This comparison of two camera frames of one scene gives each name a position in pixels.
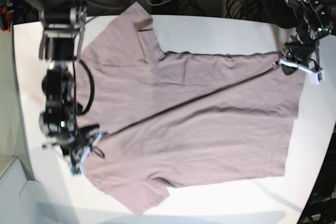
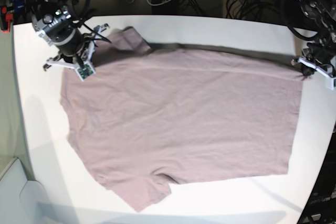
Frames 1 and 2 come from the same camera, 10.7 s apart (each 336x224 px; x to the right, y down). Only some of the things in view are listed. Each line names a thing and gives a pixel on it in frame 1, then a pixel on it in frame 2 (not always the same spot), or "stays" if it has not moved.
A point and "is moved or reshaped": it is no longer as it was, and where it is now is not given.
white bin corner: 22,201 stays
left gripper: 80,143 to 73,50
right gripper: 302,53 to 321,56
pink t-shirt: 184,118 is moved or reshaped
